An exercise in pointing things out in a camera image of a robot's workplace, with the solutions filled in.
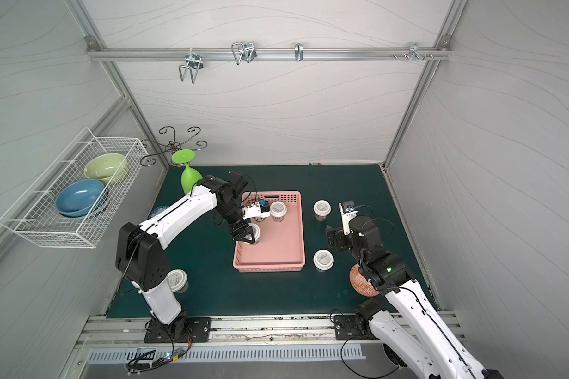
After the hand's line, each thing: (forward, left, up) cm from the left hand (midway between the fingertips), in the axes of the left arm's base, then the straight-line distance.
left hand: (250, 233), depth 81 cm
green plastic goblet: (+16, +22, +12) cm, 30 cm away
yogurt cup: (+13, -8, -5) cm, 17 cm away
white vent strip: (-33, +1, -14) cm, 36 cm away
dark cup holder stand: (+25, +29, +18) cm, 42 cm away
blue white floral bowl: (+15, +43, -9) cm, 47 cm away
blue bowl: (-2, +45, +21) cm, 50 cm away
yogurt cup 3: (+16, -27, -7) cm, 32 cm away
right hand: (0, -32, +8) cm, 33 cm away
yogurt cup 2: (-1, -2, +3) cm, 4 cm away
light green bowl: (+11, +45, +21) cm, 51 cm away
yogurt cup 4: (-6, -26, -8) cm, 28 cm away
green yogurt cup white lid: (+1, -4, +8) cm, 9 cm away
